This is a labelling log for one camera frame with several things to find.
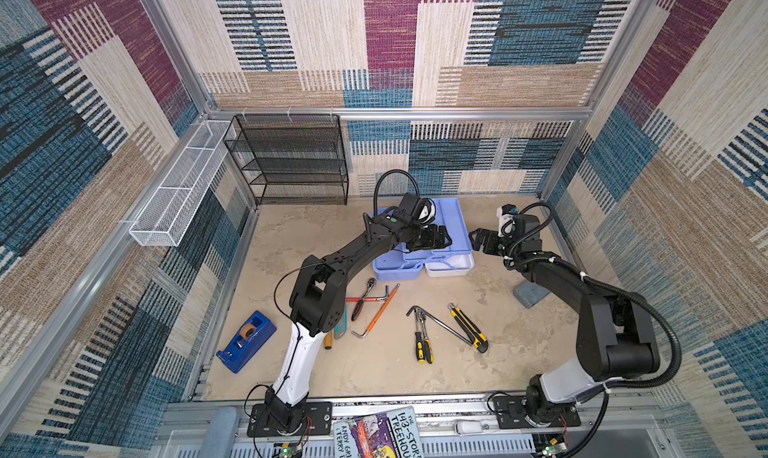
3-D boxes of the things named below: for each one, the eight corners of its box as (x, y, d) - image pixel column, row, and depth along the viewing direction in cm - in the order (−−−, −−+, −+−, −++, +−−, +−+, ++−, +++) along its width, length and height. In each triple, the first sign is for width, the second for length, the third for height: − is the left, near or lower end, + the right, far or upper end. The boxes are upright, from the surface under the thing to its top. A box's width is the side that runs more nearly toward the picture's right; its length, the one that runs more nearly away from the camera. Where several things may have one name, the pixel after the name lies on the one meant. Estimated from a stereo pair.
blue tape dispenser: (223, 361, 84) (212, 353, 79) (264, 319, 92) (256, 309, 87) (239, 376, 82) (229, 369, 77) (280, 331, 90) (273, 322, 84)
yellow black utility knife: (480, 354, 85) (481, 352, 84) (446, 306, 94) (447, 304, 93) (490, 347, 86) (492, 345, 85) (456, 301, 95) (457, 298, 94)
